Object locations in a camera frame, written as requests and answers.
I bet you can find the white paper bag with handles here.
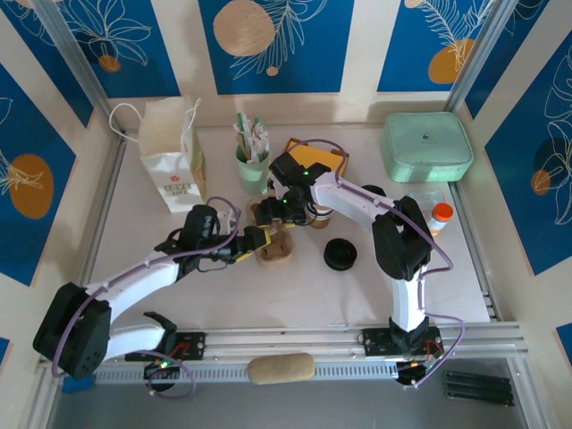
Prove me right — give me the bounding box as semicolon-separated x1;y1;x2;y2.
109;98;209;215

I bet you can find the aluminium side rail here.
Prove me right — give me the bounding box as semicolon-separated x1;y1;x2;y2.
80;133;129;287
449;181;504;321

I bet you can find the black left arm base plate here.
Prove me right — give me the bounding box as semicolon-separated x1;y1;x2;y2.
123;331;207;362

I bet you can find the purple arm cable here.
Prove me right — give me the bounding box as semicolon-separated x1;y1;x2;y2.
285;139;468;390
49;196;242;400

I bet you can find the mint green holder cup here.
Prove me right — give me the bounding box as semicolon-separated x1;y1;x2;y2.
235;142;273;197

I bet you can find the tan foam pad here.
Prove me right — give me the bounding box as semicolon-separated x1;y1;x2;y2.
247;352;316;385

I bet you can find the brown cardboard napkin tray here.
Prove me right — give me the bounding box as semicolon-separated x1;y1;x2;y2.
284;138;350;182

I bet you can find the aluminium front rail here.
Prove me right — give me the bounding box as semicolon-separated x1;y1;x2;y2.
38;321;524;370

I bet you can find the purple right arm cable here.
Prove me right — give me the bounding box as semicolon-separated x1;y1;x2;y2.
285;139;468;390

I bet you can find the black controller board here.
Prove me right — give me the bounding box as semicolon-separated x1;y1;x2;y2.
395;357;442;389
142;356;183;382

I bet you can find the orange capped bottle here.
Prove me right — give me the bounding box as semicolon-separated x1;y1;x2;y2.
426;202;455;237

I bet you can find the yellow napkin stack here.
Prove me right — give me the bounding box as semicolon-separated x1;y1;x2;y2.
288;141;343;170

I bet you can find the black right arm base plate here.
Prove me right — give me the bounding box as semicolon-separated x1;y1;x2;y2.
359;328;443;358

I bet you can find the mint green zip case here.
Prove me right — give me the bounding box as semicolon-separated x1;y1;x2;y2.
379;111;475;183

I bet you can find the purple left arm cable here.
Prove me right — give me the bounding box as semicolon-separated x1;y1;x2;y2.
49;196;242;400

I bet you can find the black ribbed rack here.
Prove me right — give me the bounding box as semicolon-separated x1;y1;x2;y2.
442;369;513;408

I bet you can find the brown pulp cup carrier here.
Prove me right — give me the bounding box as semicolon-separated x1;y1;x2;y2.
246;195;296;268

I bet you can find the grey slotted cable duct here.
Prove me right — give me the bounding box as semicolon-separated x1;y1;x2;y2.
96;359;401;385

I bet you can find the striped brown paper cup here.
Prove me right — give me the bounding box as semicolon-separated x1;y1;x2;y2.
305;203;335;231

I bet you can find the clear plastic box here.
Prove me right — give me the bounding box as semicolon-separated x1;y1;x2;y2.
415;189;446;211

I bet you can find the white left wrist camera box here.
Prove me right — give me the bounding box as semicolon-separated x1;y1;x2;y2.
216;208;241;234

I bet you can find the aluminium corner post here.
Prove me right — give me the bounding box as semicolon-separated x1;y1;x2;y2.
444;0;526;115
33;0;127;143

